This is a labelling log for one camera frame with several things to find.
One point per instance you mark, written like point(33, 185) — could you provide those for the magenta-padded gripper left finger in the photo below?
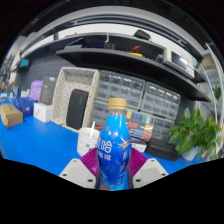
point(88, 163)

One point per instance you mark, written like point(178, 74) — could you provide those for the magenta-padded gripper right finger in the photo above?
point(138, 163)

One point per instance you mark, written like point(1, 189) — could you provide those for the blue drink bottle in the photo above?
point(113, 150)

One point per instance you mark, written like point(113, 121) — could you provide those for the flat black case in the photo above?
point(163, 150)

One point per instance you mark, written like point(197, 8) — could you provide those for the white stirring stick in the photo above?
point(92, 128)

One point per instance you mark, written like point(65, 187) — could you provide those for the grey small-parts drawer cabinet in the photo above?
point(121, 86)
point(161, 100)
point(163, 128)
point(99, 113)

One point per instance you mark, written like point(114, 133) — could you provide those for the black rectangular speaker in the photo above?
point(77, 109)

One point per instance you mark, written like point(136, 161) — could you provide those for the green potted plant, white pot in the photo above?
point(193, 133)

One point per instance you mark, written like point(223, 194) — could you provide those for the small white box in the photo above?
point(42, 112)

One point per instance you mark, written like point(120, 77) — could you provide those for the white perforated tray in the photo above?
point(61, 100)

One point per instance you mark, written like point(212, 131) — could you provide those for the dark grey flat box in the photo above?
point(48, 90)

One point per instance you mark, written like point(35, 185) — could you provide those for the blue box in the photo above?
point(24, 106)

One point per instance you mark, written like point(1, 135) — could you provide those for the purple bag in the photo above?
point(35, 90)

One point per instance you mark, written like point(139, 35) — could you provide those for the small brown cardboard box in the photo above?
point(10, 116)

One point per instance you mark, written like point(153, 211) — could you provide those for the white rack shelf unit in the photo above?
point(208, 61)

